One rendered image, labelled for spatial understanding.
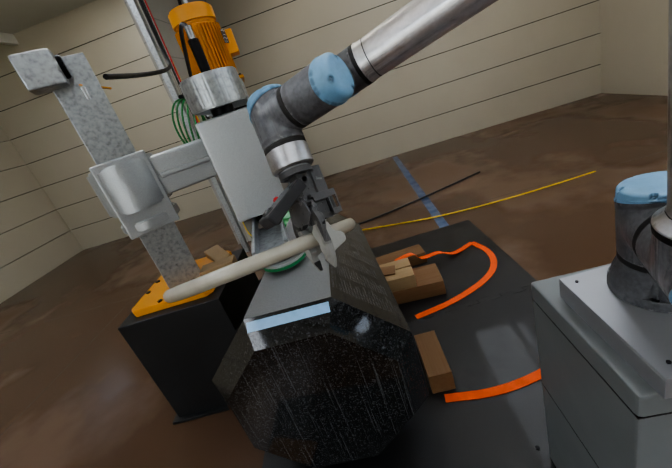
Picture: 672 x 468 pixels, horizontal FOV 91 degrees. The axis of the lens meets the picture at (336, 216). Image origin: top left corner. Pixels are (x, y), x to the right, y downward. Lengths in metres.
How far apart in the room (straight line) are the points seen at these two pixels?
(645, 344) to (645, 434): 0.19
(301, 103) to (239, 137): 0.74
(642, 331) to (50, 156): 8.65
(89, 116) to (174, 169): 0.44
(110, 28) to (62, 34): 0.86
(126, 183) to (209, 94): 0.82
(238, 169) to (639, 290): 1.25
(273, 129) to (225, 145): 0.70
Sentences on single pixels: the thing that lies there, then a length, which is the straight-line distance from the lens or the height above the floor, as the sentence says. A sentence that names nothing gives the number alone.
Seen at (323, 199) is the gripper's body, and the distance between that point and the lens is 0.68.
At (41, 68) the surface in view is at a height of 2.00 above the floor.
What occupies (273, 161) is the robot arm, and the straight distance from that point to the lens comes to 0.67.
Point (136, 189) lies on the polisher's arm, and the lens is 1.97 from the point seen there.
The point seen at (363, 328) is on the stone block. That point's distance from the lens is 1.30.
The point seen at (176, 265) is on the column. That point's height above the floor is 0.91.
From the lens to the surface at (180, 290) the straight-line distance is 0.71.
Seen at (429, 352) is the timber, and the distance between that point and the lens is 1.98.
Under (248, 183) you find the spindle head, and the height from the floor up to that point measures 1.31.
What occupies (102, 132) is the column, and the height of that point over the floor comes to 1.69.
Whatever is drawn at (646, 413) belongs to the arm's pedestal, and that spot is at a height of 0.80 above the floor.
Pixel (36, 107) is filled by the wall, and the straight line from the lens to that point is 8.54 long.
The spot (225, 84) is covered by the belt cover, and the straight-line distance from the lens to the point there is 1.34.
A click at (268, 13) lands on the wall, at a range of 6.57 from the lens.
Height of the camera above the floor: 1.56
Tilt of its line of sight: 21 degrees down
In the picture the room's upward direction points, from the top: 19 degrees counter-clockwise
